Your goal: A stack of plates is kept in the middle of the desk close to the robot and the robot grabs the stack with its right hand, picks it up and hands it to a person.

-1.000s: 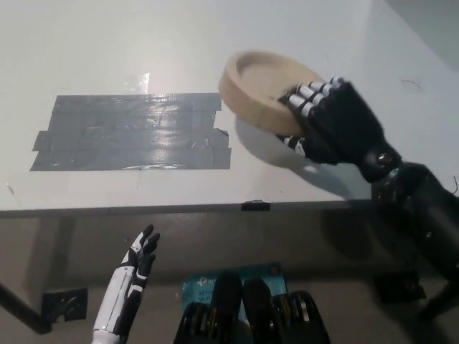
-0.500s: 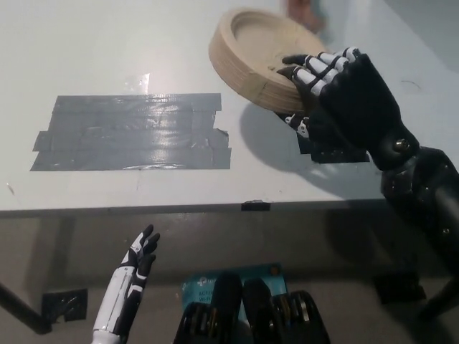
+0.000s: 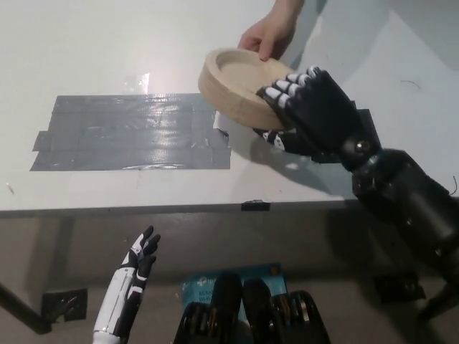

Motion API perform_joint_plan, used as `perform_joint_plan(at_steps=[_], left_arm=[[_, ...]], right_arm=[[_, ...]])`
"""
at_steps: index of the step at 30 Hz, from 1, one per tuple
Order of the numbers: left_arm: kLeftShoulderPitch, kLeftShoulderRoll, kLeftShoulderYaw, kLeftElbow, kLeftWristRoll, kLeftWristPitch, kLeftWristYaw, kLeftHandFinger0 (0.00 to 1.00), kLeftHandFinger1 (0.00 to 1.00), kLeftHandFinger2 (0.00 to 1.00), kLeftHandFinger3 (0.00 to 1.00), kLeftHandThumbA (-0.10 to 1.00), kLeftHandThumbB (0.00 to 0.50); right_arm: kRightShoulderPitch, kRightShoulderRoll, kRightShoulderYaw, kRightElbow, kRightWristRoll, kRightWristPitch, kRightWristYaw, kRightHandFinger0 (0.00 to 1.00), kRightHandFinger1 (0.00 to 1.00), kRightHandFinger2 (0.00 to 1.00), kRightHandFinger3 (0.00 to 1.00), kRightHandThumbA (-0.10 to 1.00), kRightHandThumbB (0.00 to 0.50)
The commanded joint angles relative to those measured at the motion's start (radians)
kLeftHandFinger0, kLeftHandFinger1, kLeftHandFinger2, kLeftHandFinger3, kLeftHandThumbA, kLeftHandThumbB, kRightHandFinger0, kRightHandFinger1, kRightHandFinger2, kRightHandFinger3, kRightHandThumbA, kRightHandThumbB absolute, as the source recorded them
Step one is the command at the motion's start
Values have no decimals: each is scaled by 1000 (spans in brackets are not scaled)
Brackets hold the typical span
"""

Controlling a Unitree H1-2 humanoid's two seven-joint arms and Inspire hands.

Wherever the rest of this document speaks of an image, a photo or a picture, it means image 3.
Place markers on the black tape patch on table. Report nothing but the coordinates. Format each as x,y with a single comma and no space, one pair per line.
367,125

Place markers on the grey duct tape patch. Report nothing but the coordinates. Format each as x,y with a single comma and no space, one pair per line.
125,136

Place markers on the bare person hand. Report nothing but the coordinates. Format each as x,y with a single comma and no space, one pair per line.
269,28

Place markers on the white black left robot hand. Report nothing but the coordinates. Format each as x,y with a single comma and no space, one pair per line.
123,286

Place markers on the beige paper plate stack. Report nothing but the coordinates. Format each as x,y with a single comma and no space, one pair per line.
229,93

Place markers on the black metal table leg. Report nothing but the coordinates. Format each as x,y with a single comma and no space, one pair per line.
21,308

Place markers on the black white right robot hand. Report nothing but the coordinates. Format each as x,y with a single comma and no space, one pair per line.
322,114

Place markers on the blue packet on floor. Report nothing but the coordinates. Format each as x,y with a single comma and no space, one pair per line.
201,286

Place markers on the clear tape patch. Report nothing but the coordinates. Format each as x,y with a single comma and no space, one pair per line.
140,84

